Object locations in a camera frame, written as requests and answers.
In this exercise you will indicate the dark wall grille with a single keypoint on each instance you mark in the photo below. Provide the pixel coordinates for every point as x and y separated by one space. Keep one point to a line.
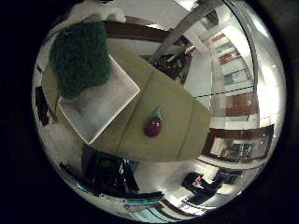
229 176

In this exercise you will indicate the white square container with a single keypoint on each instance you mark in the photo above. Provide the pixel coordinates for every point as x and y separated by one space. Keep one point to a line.
102 102

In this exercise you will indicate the seated person in black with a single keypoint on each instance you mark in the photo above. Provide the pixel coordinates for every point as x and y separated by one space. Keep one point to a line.
199 185

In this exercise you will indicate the purple eggplant toy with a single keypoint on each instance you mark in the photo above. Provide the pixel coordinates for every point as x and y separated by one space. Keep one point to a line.
152 125

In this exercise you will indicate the grey metal beam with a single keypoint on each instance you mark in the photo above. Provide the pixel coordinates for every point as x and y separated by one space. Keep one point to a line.
183 31

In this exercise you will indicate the green plush broccoli toy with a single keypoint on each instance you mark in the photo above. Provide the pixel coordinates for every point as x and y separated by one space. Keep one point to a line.
79 59

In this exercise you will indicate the black equipment rack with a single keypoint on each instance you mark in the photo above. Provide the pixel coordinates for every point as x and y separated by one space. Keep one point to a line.
106 174

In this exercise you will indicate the wood framed glass window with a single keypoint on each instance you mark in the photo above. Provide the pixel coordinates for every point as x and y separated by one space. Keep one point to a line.
209 143

